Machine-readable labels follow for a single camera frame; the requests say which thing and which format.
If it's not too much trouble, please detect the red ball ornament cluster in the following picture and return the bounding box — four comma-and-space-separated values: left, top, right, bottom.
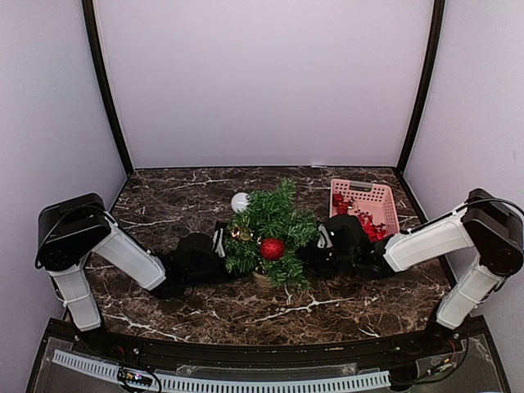
331, 193, 388, 242

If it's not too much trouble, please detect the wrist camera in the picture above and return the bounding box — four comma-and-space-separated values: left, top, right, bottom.
317, 224, 334, 250
212, 222, 228, 258

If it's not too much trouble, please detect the small green christmas tree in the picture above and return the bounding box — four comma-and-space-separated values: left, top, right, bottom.
224, 179, 318, 290

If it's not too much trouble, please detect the right black frame pole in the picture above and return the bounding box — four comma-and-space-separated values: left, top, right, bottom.
396, 0, 445, 175

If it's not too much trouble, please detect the white perforated cable duct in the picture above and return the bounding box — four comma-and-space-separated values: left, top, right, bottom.
52, 350, 391, 393

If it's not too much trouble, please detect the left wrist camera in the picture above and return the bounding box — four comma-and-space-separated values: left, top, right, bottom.
212, 222, 228, 258

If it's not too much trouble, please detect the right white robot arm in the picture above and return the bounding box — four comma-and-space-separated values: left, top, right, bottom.
298, 188, 523, 355

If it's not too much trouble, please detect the pink plastic basket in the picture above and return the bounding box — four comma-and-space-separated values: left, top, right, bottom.
329, 178, 400, 236

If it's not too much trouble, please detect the red drum ornament gold trim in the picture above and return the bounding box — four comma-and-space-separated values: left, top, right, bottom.
231, 226, 254, 242

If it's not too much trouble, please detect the black frame pole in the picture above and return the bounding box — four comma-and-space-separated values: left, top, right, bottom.
81, 0, 134, 177
396, 0, 445, 175

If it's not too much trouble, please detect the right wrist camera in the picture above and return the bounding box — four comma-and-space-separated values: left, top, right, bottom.
317, 224, 334, 250

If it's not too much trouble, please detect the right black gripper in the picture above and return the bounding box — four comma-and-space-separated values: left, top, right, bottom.
283, 240, 357, 280

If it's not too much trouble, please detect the white ball ornament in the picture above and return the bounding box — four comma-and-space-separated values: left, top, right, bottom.
230, 192, 250, 213

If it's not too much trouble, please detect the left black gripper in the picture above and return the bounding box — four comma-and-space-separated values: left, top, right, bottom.
185, 250, 263, 288

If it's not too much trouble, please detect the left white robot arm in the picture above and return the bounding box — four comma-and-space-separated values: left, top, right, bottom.
35, 193, 236, 357

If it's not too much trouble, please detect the left black frame pole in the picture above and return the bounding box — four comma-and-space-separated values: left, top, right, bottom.
81, 0, 134, 177

